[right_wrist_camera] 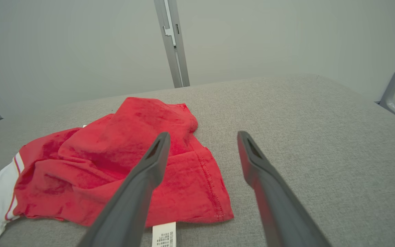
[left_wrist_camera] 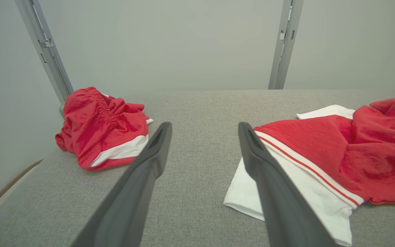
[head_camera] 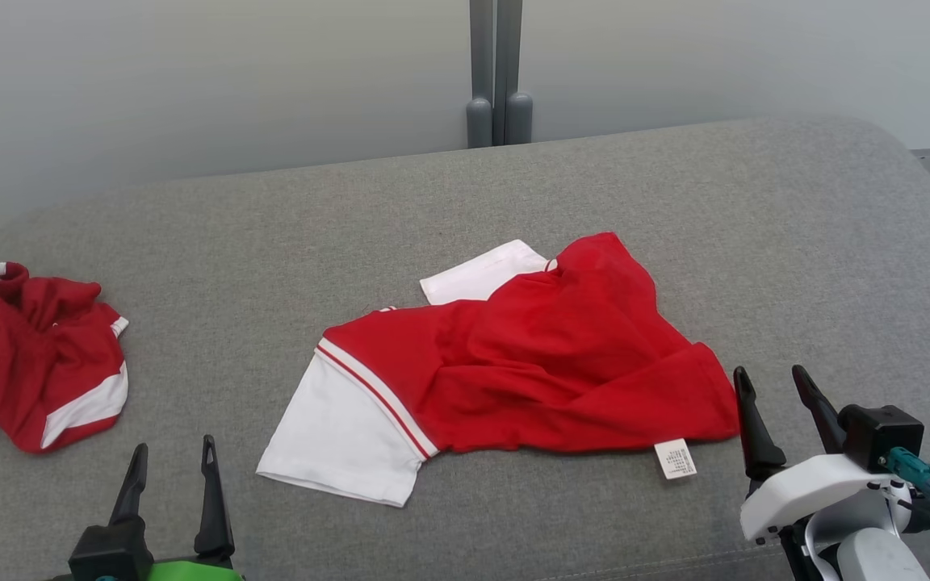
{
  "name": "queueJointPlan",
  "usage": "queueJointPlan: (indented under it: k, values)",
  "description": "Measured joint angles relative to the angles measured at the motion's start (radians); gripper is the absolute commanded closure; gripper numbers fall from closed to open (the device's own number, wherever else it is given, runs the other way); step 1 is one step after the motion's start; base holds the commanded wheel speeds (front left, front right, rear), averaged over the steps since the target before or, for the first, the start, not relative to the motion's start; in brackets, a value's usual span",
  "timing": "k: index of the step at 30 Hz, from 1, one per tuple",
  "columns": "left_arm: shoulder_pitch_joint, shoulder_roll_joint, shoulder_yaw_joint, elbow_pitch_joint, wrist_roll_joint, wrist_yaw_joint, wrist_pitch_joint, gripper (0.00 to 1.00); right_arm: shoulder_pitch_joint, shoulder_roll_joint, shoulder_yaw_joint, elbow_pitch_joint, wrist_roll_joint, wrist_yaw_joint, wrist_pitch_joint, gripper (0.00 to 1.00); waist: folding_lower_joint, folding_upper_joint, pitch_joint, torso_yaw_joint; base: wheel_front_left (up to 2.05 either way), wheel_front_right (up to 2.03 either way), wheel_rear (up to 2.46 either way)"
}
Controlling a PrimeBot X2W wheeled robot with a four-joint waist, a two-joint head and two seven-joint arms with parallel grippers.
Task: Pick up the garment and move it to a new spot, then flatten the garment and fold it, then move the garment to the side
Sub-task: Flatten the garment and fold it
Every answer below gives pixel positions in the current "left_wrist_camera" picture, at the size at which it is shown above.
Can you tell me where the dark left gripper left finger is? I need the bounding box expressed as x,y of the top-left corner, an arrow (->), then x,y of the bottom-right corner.
71,122 -> 173,247

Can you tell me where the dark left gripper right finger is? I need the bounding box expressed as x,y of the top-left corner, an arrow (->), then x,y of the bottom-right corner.
238,122 -> 338,247

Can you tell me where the red shorts white trim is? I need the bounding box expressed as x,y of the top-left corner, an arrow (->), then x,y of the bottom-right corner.
55,87 -> 154,171

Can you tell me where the red basketball jersey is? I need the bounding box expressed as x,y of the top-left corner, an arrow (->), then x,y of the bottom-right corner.
223,95 -> 395,247

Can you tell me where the grey partition post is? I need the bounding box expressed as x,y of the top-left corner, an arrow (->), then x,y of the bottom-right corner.
268,0 -> 305,90
15,0 -> 75,115

